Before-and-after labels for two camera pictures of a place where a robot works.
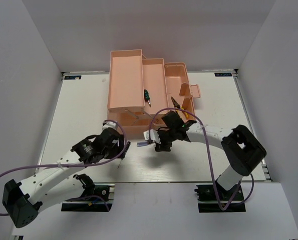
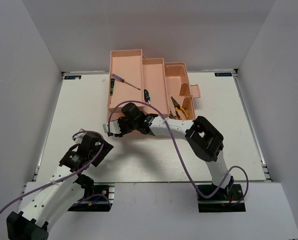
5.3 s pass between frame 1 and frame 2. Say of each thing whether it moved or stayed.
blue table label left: stayed
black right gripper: moved
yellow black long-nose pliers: stayed
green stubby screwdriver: stayed
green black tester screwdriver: moved
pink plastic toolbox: stayed
